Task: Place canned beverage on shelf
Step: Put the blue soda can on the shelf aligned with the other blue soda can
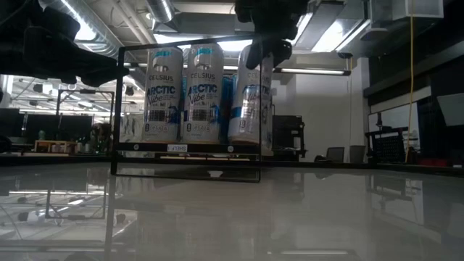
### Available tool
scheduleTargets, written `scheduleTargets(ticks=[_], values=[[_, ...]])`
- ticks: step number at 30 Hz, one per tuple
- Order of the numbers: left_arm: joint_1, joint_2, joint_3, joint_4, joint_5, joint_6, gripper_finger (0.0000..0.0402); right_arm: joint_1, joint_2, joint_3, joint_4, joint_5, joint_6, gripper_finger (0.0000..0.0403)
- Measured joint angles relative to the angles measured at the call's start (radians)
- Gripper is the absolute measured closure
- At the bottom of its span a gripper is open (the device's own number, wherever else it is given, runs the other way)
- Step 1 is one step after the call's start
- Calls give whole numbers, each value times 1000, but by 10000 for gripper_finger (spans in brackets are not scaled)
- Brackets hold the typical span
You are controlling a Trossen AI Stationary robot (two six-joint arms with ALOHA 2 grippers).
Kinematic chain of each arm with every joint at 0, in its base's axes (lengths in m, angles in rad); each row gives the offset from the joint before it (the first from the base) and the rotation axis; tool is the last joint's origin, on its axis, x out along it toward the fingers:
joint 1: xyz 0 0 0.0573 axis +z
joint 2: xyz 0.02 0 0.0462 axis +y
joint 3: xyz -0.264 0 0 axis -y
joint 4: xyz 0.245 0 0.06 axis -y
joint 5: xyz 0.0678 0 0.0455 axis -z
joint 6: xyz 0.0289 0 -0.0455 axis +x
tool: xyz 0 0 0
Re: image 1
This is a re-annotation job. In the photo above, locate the black cabinet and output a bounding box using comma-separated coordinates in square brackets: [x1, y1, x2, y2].
[272, 115, 307, 160]

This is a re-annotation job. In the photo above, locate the white paper sheet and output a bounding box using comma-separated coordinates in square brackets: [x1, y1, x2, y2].
[436, 93, 464, 128]

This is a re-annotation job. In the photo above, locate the grey waste bin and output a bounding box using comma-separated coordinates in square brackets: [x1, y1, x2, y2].
[325, 146, 346, 164]
[349, 145, 367, 164]

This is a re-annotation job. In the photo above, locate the Celsius Arctic Vibe can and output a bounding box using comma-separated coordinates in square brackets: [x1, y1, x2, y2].
[142, 46, 184, 143]
[183, 43, 225, 144]

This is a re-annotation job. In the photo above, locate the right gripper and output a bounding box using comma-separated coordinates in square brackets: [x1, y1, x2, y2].
[234, 0, 310, 70]

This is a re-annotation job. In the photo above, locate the yellow hanging cable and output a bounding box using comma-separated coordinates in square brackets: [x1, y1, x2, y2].
[404, 0, 415, 163]

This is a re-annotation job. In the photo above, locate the wooden side table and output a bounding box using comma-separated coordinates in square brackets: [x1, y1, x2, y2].
[33, 138, 83, 154]

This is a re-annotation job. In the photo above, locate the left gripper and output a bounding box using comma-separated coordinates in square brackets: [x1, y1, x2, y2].
[0, 6, 131, 88]

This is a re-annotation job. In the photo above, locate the black cart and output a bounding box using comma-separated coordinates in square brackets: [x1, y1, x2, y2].
[364, 125, 418, 164]

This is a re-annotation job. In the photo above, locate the black metal table frame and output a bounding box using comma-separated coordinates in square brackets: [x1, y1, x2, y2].
[0, 154, 464, 177]

